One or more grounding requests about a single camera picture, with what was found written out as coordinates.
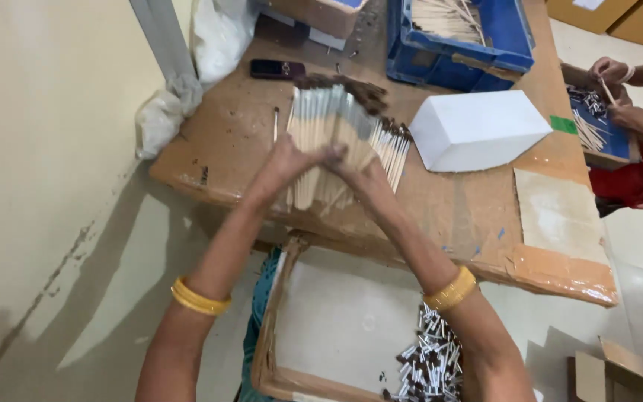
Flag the pile of silver tubes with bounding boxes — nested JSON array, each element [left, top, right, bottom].
[[382, 303, 465, 402]]

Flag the gold bangles on wrist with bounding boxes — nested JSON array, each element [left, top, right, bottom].
[[422, 266, 478, 312], [171, 276, 232, 317]]

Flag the dark maroon mobile phone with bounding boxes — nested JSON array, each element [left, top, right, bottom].
[[250, 58, 307, 81]]

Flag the grey metal post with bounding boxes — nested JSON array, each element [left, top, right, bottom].
[[129, 0, 197, 84]]

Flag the cardboard box with blue label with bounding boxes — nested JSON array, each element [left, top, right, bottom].
[[259, 0, 368, 52]]

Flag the bundle of brown-tipped wooden sticks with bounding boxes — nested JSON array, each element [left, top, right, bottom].
[[285, 74, 413, 217]]

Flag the white cardboard box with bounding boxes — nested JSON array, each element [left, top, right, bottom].
[[409, 90, 554, 173]]

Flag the green tape patch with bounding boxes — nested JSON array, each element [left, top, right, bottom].
[[550, 115, 578, 135]]

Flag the heap of sticks in crate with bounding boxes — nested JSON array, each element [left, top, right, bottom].
[[411, 0, 488, 47]]

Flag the white plastic bag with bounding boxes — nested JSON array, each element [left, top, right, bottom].
[[190, 0, 260, 86]]

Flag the small heap of silver tubes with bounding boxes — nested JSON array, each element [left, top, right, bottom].
[[567, 85, 608, 118]]

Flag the person's right hand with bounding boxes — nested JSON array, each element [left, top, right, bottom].
[[323, 155, 397, 203]]

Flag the person's left hand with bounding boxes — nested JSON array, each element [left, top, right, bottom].
[[256, 134, 349, 197]]

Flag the blue plastic crate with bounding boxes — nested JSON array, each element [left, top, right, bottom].
[[386, 0, 536, 93]]

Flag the crumpled clear plastic bag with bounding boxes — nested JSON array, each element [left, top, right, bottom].
[[134, 75, 204, 162]]

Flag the cardboard tray with blue lining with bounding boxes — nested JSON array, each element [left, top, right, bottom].
[[560, 62, 642, 171]]

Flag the open brown cardboard box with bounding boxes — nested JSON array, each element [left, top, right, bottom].
[[566, 336, 643, 402]]

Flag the gold bangles on right wrist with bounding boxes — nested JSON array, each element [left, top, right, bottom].
[[422, 266, 478, 312]]

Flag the gold bangles on left wrist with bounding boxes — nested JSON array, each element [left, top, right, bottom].
[[171, 276, 232, 317]]

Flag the person's teal clothing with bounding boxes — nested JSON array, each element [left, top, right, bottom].
[[237, 247, 284, 402]]

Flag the small heap of wooden sticks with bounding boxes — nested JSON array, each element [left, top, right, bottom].
[[572, 108, 612, 153]]

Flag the cardboard tray with white lining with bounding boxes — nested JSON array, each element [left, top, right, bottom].
[[251, 237, 467, 402]]

